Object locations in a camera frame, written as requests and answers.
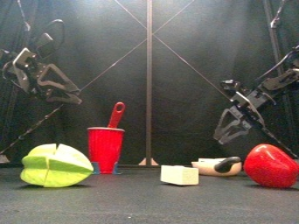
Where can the red plastic cup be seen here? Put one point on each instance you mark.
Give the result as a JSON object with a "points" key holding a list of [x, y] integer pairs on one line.
{"points": [[105, 150]]}

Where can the dark side frame pole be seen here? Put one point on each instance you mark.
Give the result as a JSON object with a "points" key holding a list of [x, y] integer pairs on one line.
{"points": [[274, 38]]}

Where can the red toy pepper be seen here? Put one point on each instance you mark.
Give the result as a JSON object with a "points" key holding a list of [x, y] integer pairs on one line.
{"points": [[270, 166]]}

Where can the white toy sushi piece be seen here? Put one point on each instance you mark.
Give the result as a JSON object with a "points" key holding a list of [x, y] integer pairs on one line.
{"points": [[179, 175]]}

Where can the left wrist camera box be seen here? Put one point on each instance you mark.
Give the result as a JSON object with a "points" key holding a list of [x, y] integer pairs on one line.
{"points": [[45, 43]]}

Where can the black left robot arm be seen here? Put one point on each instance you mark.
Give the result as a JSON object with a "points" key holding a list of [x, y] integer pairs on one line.
{"points": [[7, 65]]}

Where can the lime green toy star fruit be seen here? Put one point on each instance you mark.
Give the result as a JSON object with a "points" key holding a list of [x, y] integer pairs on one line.
{"points": [[54, 166]]}

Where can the white corner bracket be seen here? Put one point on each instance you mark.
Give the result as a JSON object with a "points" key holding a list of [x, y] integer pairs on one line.
{"points": [[5, 159]]}

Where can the blue cup holder base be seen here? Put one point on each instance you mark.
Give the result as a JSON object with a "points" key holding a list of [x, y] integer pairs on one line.
{"points": [[95, 168]]}

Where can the diagonal metal frame strut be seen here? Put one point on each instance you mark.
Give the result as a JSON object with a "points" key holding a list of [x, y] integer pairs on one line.
{"points": [[282, 143], [31, 129]]}

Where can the vertical metal frame pole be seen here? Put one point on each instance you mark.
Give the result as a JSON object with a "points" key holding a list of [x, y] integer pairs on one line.
{"points": [[149, 87]]}

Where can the pole foot bracket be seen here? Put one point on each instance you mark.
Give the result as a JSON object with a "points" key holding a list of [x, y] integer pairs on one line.
{"points": [[149, 162]]}

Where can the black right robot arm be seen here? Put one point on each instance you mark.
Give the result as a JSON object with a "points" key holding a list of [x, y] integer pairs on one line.
{"points": [[282, 78]]}

